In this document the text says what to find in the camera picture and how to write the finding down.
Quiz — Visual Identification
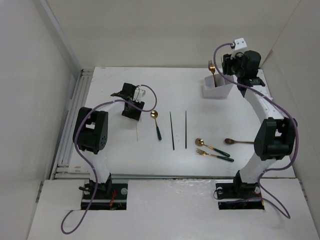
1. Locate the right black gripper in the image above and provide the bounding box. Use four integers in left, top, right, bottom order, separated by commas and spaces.
221, 51, 245, 78

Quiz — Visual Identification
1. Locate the gold fork green handle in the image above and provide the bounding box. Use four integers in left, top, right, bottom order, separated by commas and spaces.
196, 148, 235, 163
208, 60, 218, 87

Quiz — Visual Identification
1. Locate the gold spoon green handle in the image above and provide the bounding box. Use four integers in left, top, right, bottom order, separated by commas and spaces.
195, 138, 231, 158
150, 110, 162, 141

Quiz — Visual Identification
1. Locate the thin silver chopstick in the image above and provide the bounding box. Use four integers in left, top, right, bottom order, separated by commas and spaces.
136, 119, 142, 142

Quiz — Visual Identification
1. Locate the black chopstick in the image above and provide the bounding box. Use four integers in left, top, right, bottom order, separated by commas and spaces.
169, 111, 175, 151
184, 111, 188, 149

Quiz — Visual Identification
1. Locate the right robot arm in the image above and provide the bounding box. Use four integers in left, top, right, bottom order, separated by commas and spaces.
216, 50, 297, 199

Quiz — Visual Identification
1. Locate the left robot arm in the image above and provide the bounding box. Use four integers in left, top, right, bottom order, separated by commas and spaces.
72, 82, 148, 199

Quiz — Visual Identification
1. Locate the white three-slot utensil container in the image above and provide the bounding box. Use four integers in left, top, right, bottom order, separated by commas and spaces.
202, 74, 234, 99

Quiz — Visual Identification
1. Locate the brown wooden spoon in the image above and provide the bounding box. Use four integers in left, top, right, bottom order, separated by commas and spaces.
224, 138, 254, 145

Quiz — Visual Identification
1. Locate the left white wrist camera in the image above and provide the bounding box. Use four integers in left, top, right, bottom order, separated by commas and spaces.
132, 87, 146, 103

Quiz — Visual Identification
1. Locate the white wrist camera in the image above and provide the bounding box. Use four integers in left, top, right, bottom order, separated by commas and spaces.
230, 38, 248, 59
132, 87, 146, 103

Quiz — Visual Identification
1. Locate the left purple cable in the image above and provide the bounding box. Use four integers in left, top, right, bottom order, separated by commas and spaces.
61, 83, 158, 235

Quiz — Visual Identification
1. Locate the purple cable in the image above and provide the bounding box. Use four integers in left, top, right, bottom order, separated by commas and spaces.
213, 42, 300, 220
61, 83, 158, 235

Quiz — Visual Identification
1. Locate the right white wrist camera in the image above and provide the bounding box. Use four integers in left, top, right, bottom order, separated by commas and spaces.
230, 38, 248, 59

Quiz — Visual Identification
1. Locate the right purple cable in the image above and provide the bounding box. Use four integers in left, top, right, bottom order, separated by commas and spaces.
213, 42, 300, 220

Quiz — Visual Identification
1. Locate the aluminium rail frame left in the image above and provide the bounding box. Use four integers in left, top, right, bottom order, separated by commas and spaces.
47, 68, 94, 180

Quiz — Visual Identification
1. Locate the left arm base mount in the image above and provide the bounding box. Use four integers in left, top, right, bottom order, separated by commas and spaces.
78, 180, 128, 211

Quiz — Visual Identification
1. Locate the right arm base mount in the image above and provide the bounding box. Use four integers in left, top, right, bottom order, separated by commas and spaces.
215, 182, 265, 210

